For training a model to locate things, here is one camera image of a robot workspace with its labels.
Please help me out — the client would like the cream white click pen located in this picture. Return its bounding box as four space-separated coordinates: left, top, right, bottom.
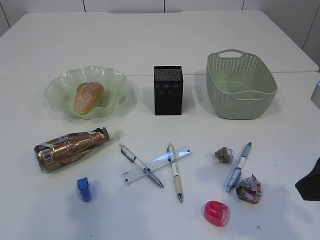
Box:
166 142 183 204

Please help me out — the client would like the brown plastic drink bottle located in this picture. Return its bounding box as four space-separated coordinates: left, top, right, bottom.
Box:
33 126 117 173

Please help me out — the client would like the black mesh pen holder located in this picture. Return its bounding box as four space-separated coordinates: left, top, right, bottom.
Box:
153 66 184 116

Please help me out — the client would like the white grey click pen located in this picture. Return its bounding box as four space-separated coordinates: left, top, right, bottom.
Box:
119 144 164 189

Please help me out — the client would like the light blue click pen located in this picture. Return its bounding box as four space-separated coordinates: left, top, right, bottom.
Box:
226 142 252 193

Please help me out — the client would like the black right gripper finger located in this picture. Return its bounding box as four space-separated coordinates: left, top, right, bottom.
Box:
295 159 320 201

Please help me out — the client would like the sugared bread loaf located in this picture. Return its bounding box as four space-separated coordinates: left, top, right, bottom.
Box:
75 81 105 115

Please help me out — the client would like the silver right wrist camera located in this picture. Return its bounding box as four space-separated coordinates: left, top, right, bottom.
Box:
310 81 320 109

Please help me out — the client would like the pink pencil sharpener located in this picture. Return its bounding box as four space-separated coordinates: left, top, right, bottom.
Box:
204 200 229 225

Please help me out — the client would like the green wavy glass plate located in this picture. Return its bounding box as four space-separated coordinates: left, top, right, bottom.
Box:
43 65 128 120

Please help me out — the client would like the clear plastic ruler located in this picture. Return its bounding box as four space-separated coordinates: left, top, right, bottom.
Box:
119 144 192 188

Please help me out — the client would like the pink paper ball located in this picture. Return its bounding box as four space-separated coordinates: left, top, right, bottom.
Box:
236 174 262 204

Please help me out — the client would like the grey paper ball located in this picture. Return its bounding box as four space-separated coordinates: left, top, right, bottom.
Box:
214 147 233 164

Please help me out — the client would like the blue pencil sharpener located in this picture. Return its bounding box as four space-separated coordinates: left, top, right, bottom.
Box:
76 177 92 202

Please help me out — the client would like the green plastic woven basket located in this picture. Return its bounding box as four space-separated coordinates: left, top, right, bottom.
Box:
206 49 278 120

